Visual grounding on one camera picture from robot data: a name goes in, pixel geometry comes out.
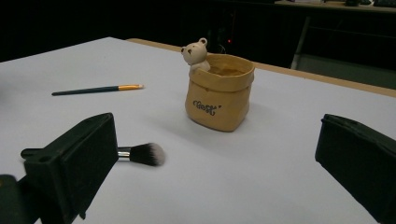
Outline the wooden table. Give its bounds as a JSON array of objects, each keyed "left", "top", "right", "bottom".
[{"left": 125, "top": 37, "right": 396, "bottom": 99}]

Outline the white metal table frame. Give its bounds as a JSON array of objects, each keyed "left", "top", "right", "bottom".
[{"left": 274, "top": 0, "right": 396, "bottom": 91}]

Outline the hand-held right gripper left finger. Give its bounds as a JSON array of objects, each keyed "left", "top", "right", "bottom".
[{"left": 20, "top": 112, "right": 120, "bottom": 224}]

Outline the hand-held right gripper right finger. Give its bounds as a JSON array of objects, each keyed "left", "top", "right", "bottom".
[{"left": 315, "top": 113, "right": 396, "bottom": 224}]

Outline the dark pen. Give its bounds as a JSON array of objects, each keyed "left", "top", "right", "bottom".
[{"left": 117, "top": 142, "right": 166, "bottom": 167}]

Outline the white board sheet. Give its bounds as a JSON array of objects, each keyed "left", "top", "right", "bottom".
[{"left": 0, "top": 36, "right": 396, "bottom": 224}]

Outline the dark box with red light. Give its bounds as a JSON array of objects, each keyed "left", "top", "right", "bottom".
[{"left": 214, "top": 8, "right": 238, "bottom": 54}]

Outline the small wooden cup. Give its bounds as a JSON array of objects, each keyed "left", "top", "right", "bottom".
[{"left": 180, "top": 37, "right": 256, "bottom": 133}]

